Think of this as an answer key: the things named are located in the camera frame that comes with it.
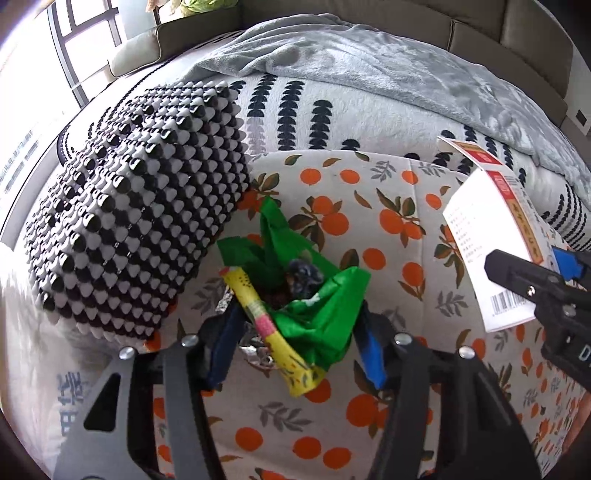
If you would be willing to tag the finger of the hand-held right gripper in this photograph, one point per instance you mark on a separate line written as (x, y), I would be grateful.
(517, 272)
(570, 265)

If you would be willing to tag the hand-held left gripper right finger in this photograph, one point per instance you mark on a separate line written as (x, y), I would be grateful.
(370, 355)

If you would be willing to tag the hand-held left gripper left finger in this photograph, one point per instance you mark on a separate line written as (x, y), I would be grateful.
(221, 350)

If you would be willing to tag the silver foil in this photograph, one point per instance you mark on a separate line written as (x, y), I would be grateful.
(256, 353)

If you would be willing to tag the yellow snack wrapper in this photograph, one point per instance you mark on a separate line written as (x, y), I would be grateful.
(258, 304)

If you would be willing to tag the white orange medicine box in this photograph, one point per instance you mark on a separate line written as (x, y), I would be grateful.
(480, 221)

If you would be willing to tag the green snack wrapper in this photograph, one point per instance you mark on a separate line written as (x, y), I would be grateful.
(318, 314)

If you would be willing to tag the person's right hand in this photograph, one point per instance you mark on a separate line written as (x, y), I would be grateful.
(578, 427)

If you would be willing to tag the dark crumpled wrapper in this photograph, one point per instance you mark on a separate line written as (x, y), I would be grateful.
(302, 277)

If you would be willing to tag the black sofa control panel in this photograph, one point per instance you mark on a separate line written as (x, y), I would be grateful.
(580, 117)

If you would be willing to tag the orange fruit print tablecloth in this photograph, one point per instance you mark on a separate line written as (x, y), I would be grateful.
(355, 196)

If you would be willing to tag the black white studded bag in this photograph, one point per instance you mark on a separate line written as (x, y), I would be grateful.
(138, 207)

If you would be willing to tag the grey fleece blanket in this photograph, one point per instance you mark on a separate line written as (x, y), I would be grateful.
(392, 64)

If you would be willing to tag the white black leaf sofa cover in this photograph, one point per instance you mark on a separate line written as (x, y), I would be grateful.
(323, 115)

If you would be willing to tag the grey sofa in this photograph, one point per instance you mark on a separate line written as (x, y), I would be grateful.
(485, 23)

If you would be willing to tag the window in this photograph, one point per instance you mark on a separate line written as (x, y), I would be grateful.
(92, 46)

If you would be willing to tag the green plush toy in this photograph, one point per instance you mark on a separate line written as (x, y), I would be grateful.
(207, 5)

